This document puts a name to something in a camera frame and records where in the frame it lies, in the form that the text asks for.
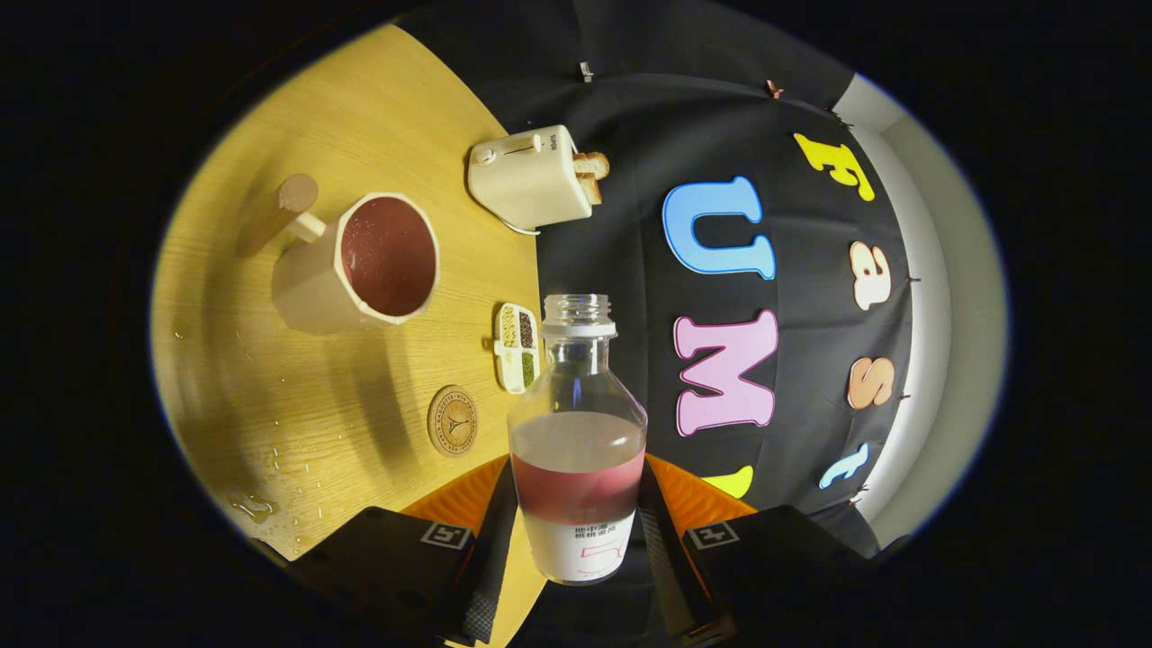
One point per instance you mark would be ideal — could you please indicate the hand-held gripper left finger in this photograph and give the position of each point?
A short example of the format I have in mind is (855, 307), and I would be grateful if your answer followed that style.
(490, 576)

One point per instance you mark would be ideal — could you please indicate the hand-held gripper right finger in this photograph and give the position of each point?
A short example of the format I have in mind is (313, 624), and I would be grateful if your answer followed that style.
(668, 576)

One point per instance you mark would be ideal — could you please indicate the clear juice bottle red label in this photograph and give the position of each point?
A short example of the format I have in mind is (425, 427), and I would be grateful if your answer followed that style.
(578, 504)

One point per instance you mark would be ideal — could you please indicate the round wooden coaster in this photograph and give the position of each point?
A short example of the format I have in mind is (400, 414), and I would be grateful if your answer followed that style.
(452, 420)

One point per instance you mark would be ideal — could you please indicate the white divided dish of beans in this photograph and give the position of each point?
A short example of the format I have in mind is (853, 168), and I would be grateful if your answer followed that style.
(517, 349)

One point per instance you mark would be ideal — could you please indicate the toast slice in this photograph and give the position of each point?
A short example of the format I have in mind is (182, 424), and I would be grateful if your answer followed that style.
(591, 190)
(592, 165)

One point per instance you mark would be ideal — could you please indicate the cream toaster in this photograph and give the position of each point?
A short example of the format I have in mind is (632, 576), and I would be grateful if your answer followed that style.
(531, 180)

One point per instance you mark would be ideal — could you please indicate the wooden table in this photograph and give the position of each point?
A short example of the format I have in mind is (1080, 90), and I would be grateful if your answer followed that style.
(360, 117)

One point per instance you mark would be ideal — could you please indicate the pink clip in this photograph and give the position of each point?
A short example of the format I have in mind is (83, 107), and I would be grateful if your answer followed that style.
(772, 88)

